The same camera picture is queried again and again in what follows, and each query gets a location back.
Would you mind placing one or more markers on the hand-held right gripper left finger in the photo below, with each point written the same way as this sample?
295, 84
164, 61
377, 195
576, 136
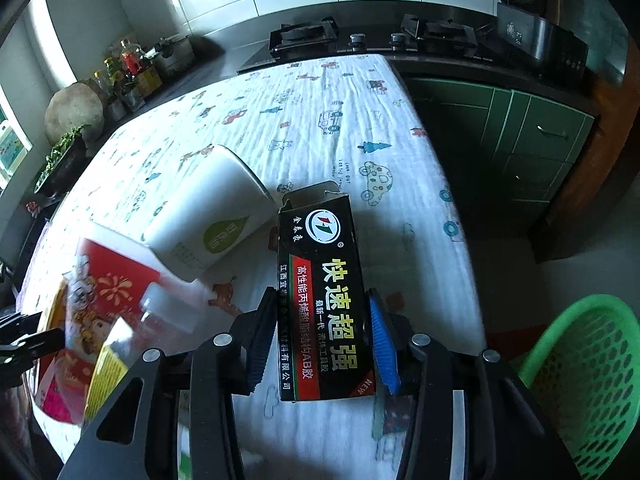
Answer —
260, 340

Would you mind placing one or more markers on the green kitchen cabinet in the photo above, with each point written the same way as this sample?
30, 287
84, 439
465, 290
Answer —
520, 125

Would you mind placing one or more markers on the yellow snack packet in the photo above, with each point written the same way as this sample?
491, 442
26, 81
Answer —
105, 380

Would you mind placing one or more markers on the printed tablecloth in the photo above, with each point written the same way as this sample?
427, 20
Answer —
325, 125

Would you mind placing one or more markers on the round wooden cutting board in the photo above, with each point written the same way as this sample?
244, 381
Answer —
75, 110

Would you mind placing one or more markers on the black glue box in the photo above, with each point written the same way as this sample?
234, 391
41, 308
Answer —
320, 270

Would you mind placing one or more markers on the bowl of green vegetables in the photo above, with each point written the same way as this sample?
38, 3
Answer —
60, 155

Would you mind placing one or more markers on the black gas stove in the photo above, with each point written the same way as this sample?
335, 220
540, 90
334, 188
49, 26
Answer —
370, 49

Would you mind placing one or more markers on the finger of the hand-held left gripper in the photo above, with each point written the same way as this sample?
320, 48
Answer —
35, 346
20, 322

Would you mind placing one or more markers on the clear plastic bottle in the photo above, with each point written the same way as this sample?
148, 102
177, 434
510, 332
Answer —
160, 310

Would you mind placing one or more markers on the white green box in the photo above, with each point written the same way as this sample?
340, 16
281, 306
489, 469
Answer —
10, 147

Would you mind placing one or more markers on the white paper cup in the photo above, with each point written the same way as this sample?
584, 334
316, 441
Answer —
205, 200

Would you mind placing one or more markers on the black rice cooker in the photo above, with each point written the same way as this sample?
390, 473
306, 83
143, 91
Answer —
540, 40

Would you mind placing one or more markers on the metal pot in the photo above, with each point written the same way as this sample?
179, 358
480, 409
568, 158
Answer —
172, 57

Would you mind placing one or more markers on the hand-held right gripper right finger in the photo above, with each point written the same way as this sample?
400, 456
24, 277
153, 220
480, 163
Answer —
382, 340

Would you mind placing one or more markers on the row of condiment bottles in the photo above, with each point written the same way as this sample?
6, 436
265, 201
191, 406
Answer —
130, 62

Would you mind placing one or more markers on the green plastic basket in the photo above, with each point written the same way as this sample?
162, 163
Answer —
550, 340

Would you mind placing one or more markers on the red paper cup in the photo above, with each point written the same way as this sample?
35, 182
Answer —
110, 270

